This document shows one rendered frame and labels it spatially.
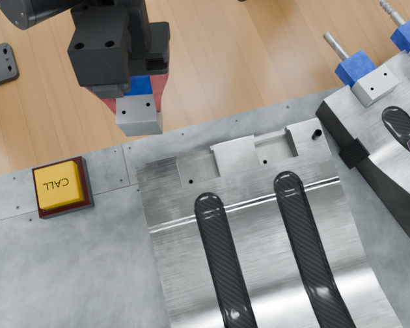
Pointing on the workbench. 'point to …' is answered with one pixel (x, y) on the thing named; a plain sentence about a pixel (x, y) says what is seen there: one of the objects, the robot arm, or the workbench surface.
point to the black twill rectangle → (354, 153)
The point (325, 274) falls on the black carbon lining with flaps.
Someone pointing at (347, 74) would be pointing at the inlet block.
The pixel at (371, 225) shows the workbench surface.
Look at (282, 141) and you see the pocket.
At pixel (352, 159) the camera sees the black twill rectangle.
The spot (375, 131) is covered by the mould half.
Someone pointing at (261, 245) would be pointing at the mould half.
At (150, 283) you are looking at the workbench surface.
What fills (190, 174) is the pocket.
